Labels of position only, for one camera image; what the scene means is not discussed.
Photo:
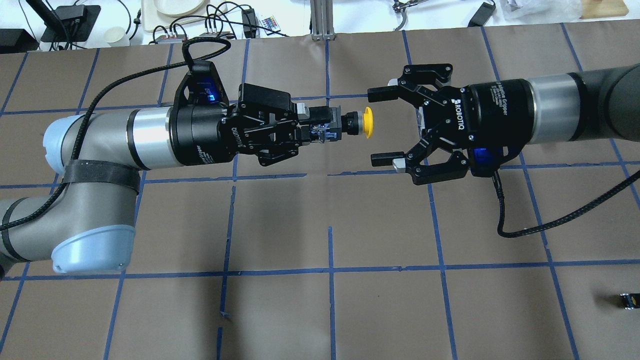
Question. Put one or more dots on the small black yellow component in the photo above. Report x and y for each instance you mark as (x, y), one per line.
(630, 300)

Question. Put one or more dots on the beige round plate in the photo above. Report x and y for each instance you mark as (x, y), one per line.
(177, 8)

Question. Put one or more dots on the yellow push button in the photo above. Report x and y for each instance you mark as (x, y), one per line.
(345, 123)

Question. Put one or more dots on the aluminium frame post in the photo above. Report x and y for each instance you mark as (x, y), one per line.
(322, 20)

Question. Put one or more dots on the beige tray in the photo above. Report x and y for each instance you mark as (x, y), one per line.
(151, 18)

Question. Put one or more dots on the black power adapter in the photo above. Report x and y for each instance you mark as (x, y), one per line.
(483, 14)

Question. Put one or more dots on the black monitor stand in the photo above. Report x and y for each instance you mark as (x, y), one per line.
(66, 24)

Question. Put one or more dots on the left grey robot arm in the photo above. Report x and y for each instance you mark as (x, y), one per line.
(89, 229)

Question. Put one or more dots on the colourful remote control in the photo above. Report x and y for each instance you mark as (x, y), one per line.
(270, 24)

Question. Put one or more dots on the white paper cup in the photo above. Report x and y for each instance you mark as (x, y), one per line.
(116, 37)

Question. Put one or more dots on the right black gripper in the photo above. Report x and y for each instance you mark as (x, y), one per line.
(495, 116)

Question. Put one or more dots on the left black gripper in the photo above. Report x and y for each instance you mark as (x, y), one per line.
(197, 134)

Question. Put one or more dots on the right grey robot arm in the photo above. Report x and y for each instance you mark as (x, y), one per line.
(584, 105)

